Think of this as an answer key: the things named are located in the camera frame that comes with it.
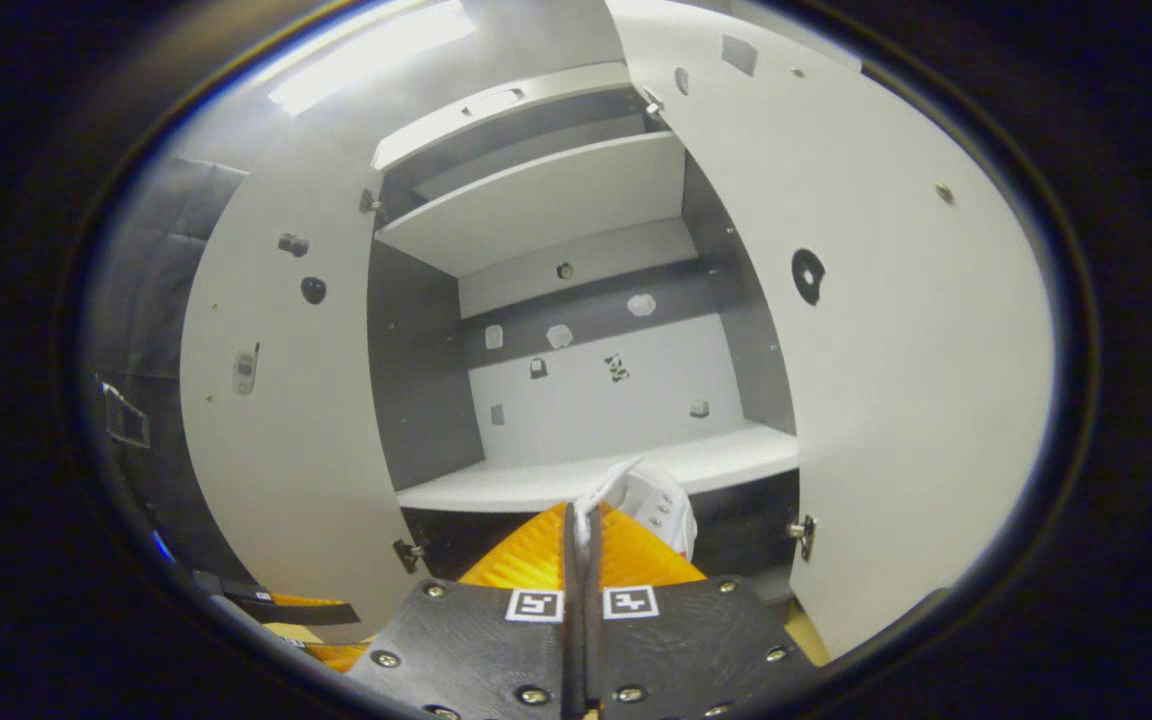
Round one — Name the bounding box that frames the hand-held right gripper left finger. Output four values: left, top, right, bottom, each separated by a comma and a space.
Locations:
346, 502, 582, 720

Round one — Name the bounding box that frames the white cabinet door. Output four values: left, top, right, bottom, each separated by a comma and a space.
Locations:
606, 0, 1057, 661
179, 130, 417, 646

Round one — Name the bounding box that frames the white shoe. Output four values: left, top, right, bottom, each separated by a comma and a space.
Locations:
576, 458, 699, 561

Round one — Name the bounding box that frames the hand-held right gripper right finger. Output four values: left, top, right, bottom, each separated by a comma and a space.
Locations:
584, 503, 822, 720

